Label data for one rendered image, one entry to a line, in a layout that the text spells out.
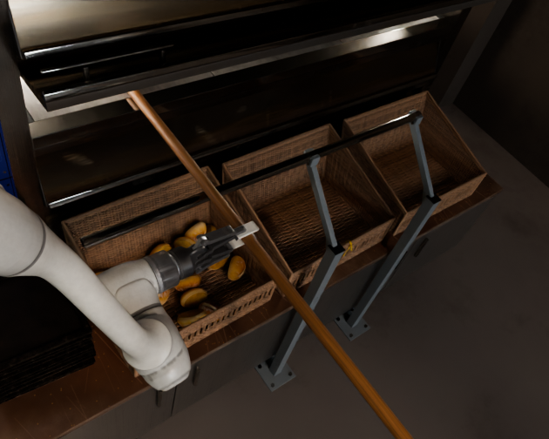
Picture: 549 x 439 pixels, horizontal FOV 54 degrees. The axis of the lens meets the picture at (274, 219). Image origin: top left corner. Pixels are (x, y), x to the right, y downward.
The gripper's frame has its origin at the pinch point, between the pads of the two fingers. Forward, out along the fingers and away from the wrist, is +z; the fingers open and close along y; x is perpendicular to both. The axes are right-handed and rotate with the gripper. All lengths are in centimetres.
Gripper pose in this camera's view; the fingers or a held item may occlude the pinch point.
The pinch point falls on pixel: (243, 234)
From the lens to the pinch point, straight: 136.3
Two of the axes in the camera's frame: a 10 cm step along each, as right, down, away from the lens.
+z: 7.9, -3.5, 5.1
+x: 5.8, 7.0, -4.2
